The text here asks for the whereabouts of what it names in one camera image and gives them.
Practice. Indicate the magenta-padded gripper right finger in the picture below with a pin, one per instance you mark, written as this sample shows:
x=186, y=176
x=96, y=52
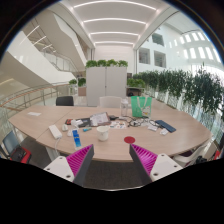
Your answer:
x=160, y=165

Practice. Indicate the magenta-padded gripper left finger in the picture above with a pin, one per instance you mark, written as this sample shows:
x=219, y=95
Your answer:
x=63, y=166

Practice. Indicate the blue-labelled clear water bottle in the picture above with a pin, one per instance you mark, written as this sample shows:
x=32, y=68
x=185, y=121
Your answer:
x=77, y=140

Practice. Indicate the white computer mouse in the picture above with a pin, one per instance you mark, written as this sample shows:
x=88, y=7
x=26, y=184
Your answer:
x=65, y=127

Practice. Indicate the dark blue flat case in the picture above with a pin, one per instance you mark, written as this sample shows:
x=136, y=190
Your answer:
x=166, y=126

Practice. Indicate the red and black chair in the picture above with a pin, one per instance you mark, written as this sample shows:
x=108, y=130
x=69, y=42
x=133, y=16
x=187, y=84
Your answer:
x=20, y=154

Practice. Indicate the red and black phone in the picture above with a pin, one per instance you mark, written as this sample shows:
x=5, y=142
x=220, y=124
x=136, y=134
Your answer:
x=68, y=121

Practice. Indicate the black tablet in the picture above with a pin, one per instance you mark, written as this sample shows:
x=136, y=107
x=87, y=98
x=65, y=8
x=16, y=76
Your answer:
x=83, y=121

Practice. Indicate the colourful sticker sheet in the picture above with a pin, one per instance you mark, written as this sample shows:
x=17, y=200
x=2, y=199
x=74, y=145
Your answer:
x=118, y=124

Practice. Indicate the white paper sheet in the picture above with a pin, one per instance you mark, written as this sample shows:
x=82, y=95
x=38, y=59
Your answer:
x=34, y=114

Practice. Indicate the open printed booklet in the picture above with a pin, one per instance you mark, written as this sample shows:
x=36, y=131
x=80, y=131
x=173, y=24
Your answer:
x=100, y=119

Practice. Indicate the green tote bag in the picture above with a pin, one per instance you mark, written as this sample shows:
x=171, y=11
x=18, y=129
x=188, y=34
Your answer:
x=140, y=106

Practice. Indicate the black office chair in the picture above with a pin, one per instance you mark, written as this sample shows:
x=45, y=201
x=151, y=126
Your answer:
x=65, y=101

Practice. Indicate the white-capped clear bottle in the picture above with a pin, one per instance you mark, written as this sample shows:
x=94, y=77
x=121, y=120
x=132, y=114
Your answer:
x=124, y=108

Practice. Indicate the white chair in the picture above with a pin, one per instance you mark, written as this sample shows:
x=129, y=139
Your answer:
x=110, y=102

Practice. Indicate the green plant hedge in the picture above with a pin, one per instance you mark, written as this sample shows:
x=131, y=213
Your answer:
x=180, y=85

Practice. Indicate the small potted plant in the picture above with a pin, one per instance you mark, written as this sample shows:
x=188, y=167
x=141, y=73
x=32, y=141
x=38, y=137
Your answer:
x=73, y=81
x=81, y=82

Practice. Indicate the green plants atop cabinet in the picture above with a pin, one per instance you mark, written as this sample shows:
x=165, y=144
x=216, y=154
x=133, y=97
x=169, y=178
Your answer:
x=106, y=63

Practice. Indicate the ceiling light strips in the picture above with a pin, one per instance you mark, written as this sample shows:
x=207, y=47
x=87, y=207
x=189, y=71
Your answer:
x=115, y=20

